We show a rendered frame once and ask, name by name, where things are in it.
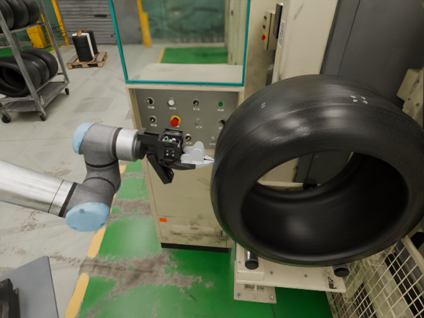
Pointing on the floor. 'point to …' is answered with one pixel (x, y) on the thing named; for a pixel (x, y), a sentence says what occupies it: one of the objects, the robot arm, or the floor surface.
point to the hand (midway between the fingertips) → (209, 163)
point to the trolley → (27, 62)
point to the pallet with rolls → (86, 50)
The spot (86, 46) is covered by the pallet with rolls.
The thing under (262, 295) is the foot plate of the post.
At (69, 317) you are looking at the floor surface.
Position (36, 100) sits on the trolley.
